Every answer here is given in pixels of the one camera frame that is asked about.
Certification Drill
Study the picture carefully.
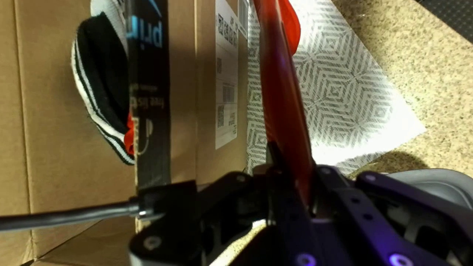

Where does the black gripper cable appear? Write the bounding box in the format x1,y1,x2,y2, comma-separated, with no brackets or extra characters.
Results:
0,198,149,234

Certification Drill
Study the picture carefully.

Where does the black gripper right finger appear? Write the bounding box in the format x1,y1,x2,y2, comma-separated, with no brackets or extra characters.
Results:
309,164,467,266

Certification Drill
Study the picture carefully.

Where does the grey lid food container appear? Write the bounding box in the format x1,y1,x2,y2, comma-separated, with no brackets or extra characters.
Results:
361,169,473,266

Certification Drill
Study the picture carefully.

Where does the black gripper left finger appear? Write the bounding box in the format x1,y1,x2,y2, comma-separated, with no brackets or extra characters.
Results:
129,142,301,266

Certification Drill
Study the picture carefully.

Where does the brown cardboard box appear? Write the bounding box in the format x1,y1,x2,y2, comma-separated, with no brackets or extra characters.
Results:
0,0,247,266

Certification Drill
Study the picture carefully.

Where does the white patterned placemat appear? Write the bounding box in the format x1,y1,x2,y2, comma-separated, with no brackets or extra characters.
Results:
244,0,427,175

